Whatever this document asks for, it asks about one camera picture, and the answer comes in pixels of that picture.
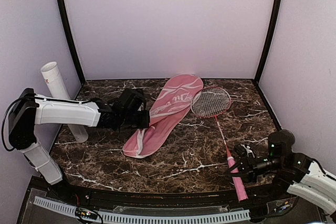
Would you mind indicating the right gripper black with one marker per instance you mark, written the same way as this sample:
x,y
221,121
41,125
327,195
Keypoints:
x,y
249,169

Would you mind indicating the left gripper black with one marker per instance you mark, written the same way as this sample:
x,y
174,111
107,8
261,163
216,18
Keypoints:
x,y
145,123

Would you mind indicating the pink racket bag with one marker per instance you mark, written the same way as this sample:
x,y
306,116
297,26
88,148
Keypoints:
x,y
171,106

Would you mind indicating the red badminton racket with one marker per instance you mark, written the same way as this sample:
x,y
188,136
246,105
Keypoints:
x,y
210,102

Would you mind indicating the white shuttlecock tube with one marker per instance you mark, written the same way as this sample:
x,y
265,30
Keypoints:
x,y
59,94

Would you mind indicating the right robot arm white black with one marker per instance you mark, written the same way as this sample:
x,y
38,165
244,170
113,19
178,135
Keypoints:
x,y
295,173

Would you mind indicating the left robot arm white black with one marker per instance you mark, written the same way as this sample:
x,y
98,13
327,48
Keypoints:
x,y
31,109

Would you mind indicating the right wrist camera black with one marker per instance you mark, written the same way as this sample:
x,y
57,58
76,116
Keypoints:
x,y
244,150

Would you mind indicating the grey slotted cable duct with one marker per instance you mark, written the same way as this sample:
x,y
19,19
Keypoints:
x,y
91,216

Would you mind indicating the black front rail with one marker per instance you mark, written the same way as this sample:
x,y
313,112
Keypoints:
x,y
90,197

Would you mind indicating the black left corner post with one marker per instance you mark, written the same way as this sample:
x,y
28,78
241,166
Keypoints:
x,y
70,41

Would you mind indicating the black corner post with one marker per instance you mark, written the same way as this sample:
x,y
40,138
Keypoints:
x,y
70,41
268,41

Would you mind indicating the black right corner post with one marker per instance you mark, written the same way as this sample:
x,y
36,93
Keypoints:
x,y
268,41

